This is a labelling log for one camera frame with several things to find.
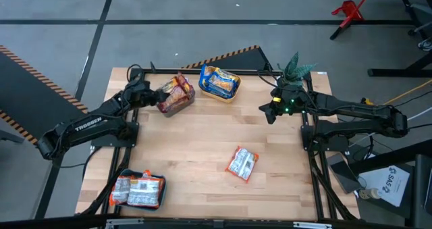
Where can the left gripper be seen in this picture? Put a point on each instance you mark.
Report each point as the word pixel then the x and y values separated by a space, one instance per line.
pixel 140 95

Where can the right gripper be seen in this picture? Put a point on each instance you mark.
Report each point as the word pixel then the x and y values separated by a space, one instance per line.
pixel 290 97

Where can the blue Maruchan noodle pack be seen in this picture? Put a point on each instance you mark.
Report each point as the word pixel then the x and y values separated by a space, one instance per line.
pixel 204 77
pixel 224 83

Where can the orange Maruchan noodle pack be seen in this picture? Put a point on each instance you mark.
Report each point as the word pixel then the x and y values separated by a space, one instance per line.
pixel 242 163
pixel 119 190
pixel 145 190

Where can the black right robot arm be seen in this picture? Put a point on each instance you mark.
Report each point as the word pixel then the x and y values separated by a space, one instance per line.
pixel 354 109

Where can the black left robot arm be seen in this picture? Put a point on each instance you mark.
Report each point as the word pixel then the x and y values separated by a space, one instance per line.
pixel 87 124

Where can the grey translucent bin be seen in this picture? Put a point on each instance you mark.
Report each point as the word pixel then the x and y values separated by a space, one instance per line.
pixel 175 113

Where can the green plant in white pot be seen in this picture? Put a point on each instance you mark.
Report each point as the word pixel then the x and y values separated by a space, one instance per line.
pixel 293 70

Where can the yellow plastic bin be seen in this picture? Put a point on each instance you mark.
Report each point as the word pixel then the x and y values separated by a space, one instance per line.
pixel 219 99

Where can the black hazard-striped platform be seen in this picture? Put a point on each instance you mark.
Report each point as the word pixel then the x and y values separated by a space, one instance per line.
pixel 27 87
pixel 243 61

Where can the teal plastic bin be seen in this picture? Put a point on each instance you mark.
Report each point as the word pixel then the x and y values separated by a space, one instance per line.
pixel 130 172

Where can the dark grey tablet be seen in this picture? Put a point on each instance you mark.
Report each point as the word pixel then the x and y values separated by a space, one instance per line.
pixel 344 173

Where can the small beige bottle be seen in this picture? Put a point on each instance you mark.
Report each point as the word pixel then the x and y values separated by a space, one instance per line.
pixel 369 193

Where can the red and black stand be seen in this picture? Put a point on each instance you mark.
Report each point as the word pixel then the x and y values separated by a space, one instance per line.
pixel 349 11

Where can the white printed paper sheet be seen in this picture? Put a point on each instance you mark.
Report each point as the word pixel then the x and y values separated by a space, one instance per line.
pixel 388 185

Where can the black horizontal beam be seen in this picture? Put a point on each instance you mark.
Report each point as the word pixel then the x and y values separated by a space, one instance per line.
pixel 50 224

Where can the black side desk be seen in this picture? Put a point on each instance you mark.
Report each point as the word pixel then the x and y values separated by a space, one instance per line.
pixel 422 188

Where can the person's shoe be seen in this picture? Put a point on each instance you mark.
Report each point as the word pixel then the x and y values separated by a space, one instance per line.
pixel 426 44

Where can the grey office chair base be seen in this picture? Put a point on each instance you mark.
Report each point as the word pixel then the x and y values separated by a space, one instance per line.
pixel 418 10

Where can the black aluminium table frame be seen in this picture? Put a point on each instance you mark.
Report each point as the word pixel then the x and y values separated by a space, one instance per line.
pixel 243 72

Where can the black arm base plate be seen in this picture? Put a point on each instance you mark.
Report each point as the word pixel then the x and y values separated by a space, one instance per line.
pixel 337 146
pixel 111 142

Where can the silver metal bracket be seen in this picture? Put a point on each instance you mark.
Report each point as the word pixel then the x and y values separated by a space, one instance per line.
pixel 312 225
pixel 125 222

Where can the black desk leg frame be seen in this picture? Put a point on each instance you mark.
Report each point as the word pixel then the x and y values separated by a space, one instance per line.
pixel 398 72

